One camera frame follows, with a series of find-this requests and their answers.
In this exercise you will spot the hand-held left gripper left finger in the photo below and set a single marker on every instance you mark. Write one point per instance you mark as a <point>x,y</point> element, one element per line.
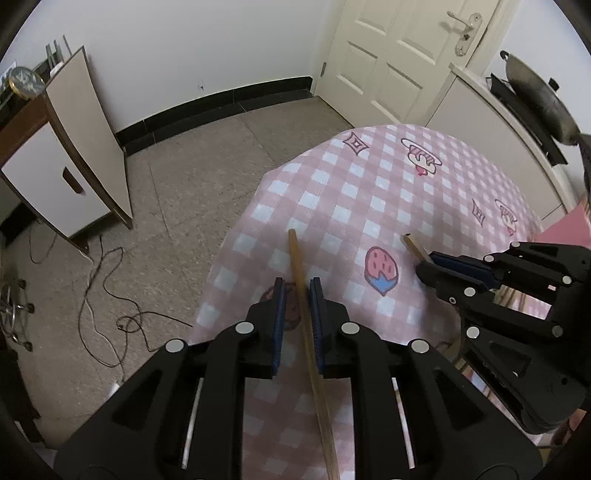
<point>278,318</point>

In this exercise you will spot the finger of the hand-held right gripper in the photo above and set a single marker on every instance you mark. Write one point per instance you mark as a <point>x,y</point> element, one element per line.
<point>461,268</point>
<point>489,323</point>

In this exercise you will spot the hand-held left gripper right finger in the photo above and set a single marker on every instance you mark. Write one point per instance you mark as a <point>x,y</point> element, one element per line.
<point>316,323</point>

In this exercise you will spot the single wooden chopstick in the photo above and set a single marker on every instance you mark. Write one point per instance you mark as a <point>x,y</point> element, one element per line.
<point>297,258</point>
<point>415,247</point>

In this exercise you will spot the pink checked tablecloth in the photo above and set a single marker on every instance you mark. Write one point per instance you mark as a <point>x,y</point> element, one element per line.
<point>369,194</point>

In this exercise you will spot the black induction cooktop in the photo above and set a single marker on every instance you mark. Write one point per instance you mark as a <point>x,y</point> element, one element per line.
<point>554,150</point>

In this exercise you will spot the white kitchen cabinet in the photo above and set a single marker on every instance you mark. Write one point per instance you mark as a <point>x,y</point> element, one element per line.
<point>485,120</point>

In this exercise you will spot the glass wok lid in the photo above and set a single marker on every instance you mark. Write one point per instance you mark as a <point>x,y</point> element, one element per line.
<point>554,85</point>

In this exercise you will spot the cream panel door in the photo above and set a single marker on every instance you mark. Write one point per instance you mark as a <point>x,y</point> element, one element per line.
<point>392,55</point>

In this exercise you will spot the chrome chair base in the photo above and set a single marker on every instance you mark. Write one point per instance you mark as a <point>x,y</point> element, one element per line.
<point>9,307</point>

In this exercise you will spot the white and brown side cabinet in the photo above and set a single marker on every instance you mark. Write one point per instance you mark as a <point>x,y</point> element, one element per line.
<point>41,184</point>

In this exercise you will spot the grey metal rods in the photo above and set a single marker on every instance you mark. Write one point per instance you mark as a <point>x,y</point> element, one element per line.
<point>57,53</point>

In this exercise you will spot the gold round clock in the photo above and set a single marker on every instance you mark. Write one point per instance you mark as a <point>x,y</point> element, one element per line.
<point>25,83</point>

